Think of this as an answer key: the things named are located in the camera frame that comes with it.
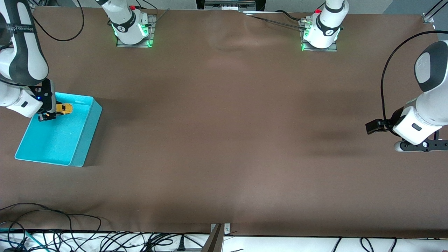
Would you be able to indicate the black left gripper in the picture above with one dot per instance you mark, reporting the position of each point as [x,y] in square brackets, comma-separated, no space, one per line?
[395,119]

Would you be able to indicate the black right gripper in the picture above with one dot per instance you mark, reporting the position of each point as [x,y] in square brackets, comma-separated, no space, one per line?
[49,98]

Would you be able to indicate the yellow beetle toy car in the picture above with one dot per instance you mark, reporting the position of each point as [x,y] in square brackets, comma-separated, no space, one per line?
[65,109]

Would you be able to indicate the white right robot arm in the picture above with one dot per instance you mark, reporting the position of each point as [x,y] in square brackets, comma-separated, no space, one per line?
[24,52]

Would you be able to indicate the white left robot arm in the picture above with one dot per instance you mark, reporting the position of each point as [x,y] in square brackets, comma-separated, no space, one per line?
[430,66]

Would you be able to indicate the turquoise plastic bin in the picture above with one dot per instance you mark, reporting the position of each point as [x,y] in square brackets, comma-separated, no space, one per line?
[59,140]

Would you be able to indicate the grey metal mounting plate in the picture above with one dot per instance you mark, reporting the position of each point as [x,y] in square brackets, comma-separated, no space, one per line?
[332,49]
[152,35]

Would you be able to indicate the aluminium profile bar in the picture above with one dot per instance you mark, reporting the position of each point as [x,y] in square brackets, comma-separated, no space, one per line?
[432,12]

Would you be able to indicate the brown table cover mat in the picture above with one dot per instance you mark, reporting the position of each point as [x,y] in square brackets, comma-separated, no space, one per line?
[224,140]

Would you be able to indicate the black power plug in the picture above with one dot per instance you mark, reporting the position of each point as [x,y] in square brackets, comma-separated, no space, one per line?
[181,245]

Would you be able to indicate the black metal equipment frame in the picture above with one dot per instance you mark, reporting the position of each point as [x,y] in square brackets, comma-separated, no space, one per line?
[227,5]

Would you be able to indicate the grey metal bracket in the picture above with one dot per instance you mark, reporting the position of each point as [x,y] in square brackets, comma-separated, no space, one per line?
[215,241]

